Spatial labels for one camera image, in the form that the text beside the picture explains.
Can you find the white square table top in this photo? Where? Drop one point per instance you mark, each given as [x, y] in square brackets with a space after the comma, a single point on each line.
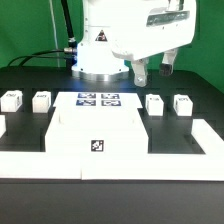
[86, 130]

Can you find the white sheet with AprilTags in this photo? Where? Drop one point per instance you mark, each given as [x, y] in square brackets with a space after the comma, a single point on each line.
[98, 99]

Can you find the white U-shaped obstacle fence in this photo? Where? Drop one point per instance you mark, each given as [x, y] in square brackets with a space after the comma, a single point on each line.
[206, 167]

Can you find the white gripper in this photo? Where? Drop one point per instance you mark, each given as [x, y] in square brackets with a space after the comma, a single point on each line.
[143, 28]

